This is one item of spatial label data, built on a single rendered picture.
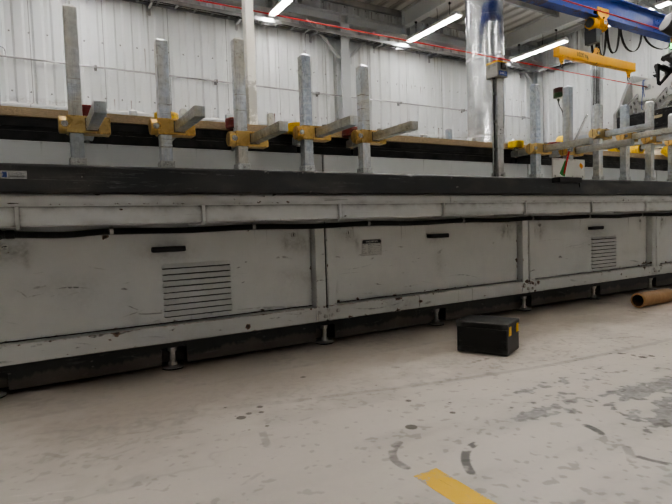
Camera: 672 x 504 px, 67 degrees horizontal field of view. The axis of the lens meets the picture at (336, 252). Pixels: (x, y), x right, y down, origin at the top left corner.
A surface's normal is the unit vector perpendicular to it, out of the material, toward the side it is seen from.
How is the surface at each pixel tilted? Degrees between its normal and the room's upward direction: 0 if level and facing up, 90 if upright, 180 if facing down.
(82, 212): 90
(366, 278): 90
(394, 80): 90
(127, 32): 90
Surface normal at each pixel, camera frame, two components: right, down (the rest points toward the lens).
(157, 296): 0.50, 0.04
